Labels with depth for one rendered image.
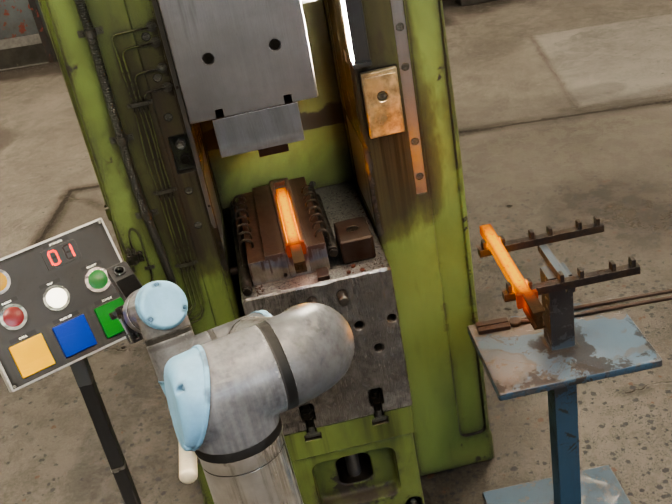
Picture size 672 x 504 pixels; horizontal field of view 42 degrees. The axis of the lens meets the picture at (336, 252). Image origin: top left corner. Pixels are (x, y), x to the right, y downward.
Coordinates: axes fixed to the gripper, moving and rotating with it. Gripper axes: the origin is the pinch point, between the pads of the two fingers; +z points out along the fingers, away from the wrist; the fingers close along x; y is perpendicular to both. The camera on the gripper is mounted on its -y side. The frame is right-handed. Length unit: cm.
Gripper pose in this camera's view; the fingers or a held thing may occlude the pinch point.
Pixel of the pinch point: (122, 309)
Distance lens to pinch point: 199.0
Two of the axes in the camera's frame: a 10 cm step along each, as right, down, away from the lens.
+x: 8.2, -4.0, 4.2
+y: 4.2, 9.1, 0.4
